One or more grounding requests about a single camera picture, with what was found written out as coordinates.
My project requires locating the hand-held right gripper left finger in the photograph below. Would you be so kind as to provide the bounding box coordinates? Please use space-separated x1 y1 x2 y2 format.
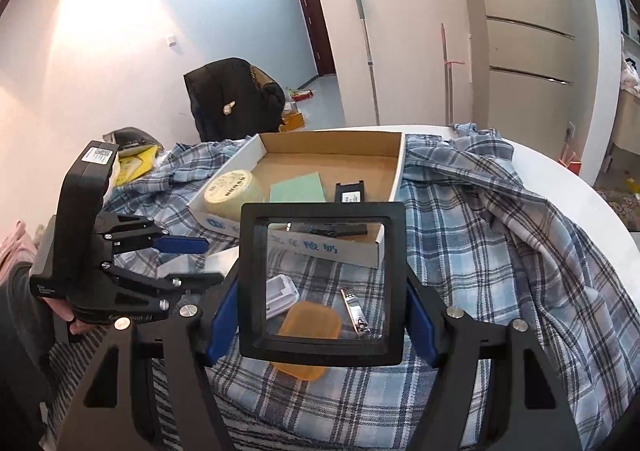
60 263 241 451

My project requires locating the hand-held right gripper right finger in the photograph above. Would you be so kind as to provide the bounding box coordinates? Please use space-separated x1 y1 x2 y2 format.
405 271 583 451

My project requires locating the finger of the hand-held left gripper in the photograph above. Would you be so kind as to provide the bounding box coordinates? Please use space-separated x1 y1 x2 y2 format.
95 214 211 257
67 263 226 327

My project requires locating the white remote control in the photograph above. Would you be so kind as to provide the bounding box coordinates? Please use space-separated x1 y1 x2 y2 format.
159 251 240 282

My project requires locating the white charger plug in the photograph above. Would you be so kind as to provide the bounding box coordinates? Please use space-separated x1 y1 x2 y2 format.
266 275 301 319

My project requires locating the metal nail clipper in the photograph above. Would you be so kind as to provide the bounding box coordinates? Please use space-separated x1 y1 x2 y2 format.
340 287 373 336

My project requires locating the cream round tin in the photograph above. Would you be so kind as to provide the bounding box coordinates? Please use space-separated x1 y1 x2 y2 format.
203 170 261 222

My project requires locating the orange plastic soap box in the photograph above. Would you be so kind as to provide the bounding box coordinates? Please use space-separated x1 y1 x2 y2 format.
270 301 343 382

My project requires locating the green card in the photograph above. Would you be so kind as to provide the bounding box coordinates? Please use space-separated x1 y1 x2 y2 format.
269 172 326 203

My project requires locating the black square magnifier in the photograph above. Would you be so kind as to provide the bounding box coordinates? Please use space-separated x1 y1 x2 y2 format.
237 201 407 368

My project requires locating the black battery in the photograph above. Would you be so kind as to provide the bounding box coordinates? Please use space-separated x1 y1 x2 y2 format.
334 182 365 203

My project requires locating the shallow cardboard box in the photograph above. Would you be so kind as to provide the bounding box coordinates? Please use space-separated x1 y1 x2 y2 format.
186 131 406 269

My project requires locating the person's left forearm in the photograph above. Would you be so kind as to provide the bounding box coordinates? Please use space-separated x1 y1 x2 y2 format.
0 261 71 451

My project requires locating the person's left hand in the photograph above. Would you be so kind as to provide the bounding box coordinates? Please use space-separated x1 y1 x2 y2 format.
42 298 96 337

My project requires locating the pink cloth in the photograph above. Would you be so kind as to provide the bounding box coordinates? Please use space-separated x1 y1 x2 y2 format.
0 218 38 272

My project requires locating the blue plaid shirt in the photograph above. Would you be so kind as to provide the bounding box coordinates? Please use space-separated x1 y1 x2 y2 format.
47 121 636 451

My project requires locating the yellow envelope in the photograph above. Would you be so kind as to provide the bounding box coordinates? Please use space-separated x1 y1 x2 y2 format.
112 144 163 189

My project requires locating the grey bag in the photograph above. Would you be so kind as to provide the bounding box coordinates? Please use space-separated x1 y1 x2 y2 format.
102 128 161 152

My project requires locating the grey striped sweater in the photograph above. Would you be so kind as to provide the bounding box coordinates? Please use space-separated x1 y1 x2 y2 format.
45 321 451 451

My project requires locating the chair with black jacket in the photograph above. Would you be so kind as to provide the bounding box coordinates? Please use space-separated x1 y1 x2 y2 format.
183 58 287 143

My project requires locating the patterned floor mat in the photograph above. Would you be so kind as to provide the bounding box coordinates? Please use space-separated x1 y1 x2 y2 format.
595 181 640 232

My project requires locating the red broom stick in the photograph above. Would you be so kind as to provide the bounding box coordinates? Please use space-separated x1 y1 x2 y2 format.
440 22 466 124

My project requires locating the dark brown door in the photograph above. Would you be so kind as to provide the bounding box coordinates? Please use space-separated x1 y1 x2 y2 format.
292 0 337 77

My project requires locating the beige vanity cabinet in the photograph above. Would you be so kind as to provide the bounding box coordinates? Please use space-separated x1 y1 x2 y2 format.
607 86 640 167

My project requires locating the beige refrigerator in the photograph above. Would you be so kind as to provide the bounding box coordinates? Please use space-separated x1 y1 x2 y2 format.
470 0 601 172

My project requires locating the pile of pale clothes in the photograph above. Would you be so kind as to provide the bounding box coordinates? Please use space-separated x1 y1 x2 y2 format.
620 56 640 92

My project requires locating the bathroom mirror cabinet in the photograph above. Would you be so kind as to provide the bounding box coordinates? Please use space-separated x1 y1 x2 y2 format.
612 0 640 42

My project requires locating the metal mop handle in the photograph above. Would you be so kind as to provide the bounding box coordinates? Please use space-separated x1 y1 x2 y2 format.
354 0 381 126

